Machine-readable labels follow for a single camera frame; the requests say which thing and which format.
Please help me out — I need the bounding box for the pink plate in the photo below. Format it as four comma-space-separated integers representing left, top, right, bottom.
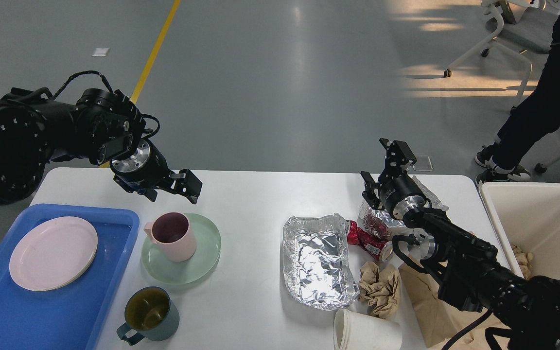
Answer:
9, 216, 98, 292

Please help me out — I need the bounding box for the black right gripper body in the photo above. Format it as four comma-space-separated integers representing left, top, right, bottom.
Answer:
378, 157, 427, 221

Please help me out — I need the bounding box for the brown paper bag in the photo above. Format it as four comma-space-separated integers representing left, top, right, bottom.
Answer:
399, 263, 506, 350

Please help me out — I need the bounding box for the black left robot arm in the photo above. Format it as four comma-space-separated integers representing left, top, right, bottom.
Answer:
0, 71, 203, 205

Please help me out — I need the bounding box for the person in dark trousers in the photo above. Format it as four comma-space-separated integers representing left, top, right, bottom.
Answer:
475, 15, 560, 186

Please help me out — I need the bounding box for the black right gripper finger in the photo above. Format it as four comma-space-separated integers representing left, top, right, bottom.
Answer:
379, 138, 417, 168
361, 171, 382, 210

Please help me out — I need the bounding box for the crumpled paper in bin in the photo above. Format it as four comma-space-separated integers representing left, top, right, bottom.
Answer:
511, 245, 534, 280

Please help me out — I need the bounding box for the white paper cup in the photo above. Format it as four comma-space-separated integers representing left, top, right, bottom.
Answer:
333, 309, 403, 350

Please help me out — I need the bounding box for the blue plastic tray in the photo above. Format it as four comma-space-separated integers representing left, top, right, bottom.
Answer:
0, 204, 140, 350

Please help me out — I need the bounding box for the aluminium foil tray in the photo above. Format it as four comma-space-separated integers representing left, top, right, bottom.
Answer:
282, 213, 359, 311

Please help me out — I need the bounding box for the crushed red can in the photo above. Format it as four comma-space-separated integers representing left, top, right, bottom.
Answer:
347, 221, 393, 262

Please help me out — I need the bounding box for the grey office chair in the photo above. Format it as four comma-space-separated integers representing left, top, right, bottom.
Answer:
443, 0, 558, 102

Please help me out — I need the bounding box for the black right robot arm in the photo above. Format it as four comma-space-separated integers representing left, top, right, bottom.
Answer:
361, 138, 560, 350

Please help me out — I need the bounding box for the crumpled brown paper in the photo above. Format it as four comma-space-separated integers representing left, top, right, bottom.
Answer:
358, 262, 402, 319

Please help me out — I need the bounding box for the white plastic bin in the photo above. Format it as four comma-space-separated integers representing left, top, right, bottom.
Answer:
479, 182, 560, 280

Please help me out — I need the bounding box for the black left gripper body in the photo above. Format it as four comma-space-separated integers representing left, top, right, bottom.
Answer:
110, 140, 173, 193

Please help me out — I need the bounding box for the green plate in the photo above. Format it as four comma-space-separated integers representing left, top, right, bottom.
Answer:
140, 213, 221, 284

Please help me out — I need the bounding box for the dark teal mug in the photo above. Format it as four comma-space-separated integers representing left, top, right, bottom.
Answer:
116, 286, 180, 346

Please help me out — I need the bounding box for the white chair leg right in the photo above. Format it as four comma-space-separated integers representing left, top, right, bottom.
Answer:
534, 155, 560, 174

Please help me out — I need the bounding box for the pink mug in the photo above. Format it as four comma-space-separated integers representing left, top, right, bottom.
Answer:
143, 212, 196, 263

